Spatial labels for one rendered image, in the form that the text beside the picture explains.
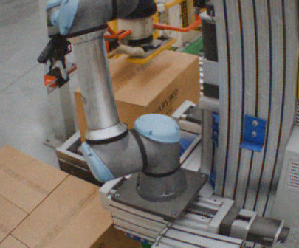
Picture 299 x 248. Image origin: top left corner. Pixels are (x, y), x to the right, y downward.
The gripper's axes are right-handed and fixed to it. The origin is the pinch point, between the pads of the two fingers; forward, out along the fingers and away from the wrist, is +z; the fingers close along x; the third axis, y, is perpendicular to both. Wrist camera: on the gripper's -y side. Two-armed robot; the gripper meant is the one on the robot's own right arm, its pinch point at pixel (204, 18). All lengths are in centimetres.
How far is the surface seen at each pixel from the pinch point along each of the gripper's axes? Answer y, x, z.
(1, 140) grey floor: 24, -189, 120
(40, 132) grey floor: -6, -156, 120
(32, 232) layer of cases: 125, -36, 66
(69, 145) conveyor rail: 60, -56, 61
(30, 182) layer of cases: 95, -62, 66
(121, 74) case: 38, -31, 25
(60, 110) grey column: -3, -120, 88
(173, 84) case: 33.9, -5.5, 27.7
